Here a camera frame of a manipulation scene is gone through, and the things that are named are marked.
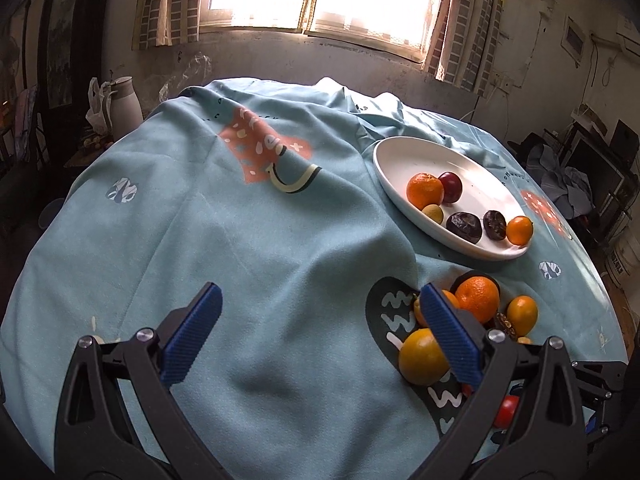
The small orange kumquat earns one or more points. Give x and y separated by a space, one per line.
520 230
523 315

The white jug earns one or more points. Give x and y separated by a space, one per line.
126 110

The dark brown date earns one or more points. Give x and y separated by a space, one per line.
501 321

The yellow orange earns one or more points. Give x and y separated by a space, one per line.
422 360

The white bucket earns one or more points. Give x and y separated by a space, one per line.
624 260

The white wall box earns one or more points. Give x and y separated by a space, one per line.
574 40

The large tangerine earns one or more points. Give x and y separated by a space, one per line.
425 191
478 299

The blue printed tablecloth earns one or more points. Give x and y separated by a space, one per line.
250 270

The orange fruit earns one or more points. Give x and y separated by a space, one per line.
457 282

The white oval plate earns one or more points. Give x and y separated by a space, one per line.
450 165

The pile of blue clothes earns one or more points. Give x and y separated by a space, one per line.
565 180

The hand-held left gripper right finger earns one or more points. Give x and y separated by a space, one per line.
450 332

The checked curtain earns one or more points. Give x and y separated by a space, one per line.
165 5
470 25

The wall poster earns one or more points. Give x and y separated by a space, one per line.
65 35

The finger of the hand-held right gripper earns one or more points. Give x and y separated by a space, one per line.
597 385

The dark wrinkled passion fruit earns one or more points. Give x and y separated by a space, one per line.
494 224
464 228

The dark red plum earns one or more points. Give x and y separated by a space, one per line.
451 186

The red cherry tomato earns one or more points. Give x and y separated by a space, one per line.
507 410

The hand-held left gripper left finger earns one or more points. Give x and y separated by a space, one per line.
192 332

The small yellow-green fruit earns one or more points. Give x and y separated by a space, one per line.
433 213

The white plastic bag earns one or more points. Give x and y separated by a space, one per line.
100 110

